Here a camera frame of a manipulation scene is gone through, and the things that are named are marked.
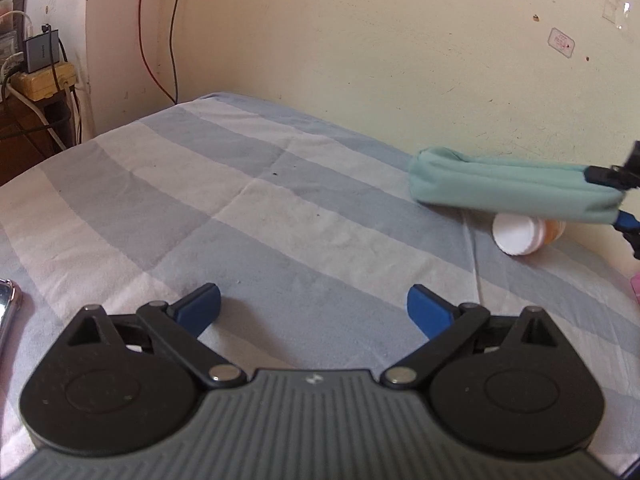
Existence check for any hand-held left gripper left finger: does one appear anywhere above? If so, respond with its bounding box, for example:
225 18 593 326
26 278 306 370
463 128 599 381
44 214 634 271
67 283 246 389

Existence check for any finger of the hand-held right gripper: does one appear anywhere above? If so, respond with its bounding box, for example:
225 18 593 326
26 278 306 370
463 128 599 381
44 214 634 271
584 141 640 193
612 209 640 261

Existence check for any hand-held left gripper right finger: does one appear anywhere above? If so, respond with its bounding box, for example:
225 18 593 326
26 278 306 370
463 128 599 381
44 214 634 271
382 284 558 389

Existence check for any teal fabric pouch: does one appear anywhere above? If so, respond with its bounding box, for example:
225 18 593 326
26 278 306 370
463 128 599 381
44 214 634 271
407 146 626 225

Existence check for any orange bottle white cap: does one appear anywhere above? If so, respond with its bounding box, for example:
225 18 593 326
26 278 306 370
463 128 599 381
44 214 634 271
492 212 567 257

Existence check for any striped bed sheet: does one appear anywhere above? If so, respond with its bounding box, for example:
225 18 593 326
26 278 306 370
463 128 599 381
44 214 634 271
0 92 640 480

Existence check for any shiny metal object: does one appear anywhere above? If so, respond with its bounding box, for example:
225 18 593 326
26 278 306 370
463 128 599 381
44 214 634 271
0 277 24 358

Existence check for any brown wooden shelf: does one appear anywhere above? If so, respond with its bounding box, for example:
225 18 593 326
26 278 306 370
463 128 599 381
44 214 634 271
0 92 78 187

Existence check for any yellow power strip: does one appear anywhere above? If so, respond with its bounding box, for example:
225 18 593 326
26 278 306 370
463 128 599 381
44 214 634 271
11 61 79 102

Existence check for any grey power adapter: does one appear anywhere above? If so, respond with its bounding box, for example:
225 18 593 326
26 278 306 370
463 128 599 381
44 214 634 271
22 29 64 74

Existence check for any red white wall sticker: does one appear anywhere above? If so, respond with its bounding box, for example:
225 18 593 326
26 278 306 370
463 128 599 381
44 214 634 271
547 27 576 60

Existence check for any white charger cable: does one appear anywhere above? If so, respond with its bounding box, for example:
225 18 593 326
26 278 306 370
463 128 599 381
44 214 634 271
4 80 84 152

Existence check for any black wall cable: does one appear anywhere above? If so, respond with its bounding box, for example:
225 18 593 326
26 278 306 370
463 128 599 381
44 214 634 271
167 0 189 106

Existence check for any red wall cable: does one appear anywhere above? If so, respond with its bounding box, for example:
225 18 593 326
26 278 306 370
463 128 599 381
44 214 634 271
138 0 175 107

